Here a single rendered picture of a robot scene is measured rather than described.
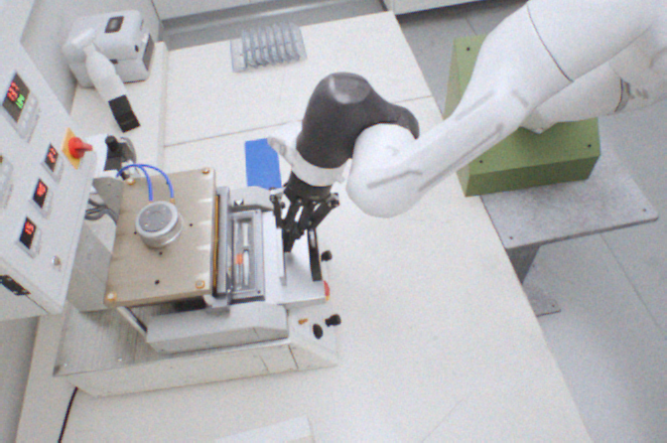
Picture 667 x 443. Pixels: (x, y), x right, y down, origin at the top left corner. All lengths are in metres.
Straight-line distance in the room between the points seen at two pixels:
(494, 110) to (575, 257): 1.69
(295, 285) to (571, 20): 0.66
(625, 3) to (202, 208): 0.72
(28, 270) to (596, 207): 1.26
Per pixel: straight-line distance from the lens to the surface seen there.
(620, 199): 1.49
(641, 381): 2.12
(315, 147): 0.73
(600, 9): 0.62
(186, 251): 0.91
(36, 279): 0.83
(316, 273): 0.95
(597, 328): 2.14
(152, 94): 1.76
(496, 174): 1.33
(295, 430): 1.03
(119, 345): 1.09
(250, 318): 0.94
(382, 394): 1.12
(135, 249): 0.95
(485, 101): 0.61
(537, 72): 0.63
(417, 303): 1.20
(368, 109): 0.70
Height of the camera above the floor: 1.84
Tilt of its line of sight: 52 degrees down
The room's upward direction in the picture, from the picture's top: 8 degrees counter-clockwise
